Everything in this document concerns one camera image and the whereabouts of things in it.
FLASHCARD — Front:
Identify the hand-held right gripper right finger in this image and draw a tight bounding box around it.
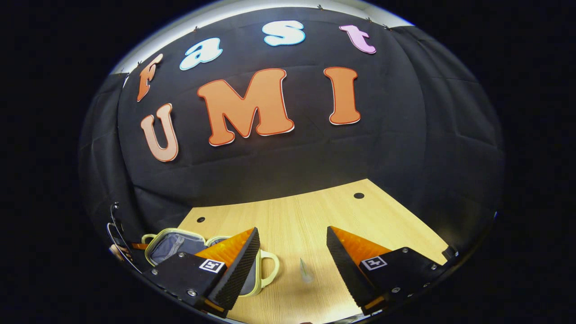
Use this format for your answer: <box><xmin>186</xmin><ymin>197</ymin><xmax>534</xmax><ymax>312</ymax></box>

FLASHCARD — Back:
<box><xmin>326</xmin><ymin>226</ymin><xmax>451</xmax><ymax>315</ymax></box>

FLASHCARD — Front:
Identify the light green skincare tube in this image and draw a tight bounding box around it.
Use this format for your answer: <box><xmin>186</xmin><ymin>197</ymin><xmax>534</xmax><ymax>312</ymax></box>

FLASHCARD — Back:
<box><xmin>299</xmin><ymin>257</ymin><xmax>314</xmax><ymax>284</ymax></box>

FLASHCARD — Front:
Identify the pale yellow small suitcase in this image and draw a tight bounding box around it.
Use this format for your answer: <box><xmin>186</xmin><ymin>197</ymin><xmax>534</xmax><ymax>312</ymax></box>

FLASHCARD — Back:
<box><xmin>141</xmin><ymin>227</ymin><xmax>280</xmax><ymax>297</ymax></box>

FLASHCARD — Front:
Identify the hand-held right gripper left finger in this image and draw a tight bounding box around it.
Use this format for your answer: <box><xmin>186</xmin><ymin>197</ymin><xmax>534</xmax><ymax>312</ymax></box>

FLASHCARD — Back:
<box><xmin>142</xmin><ymin>227</ymin><xmax>261</xmax><ymax>318</ymax></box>

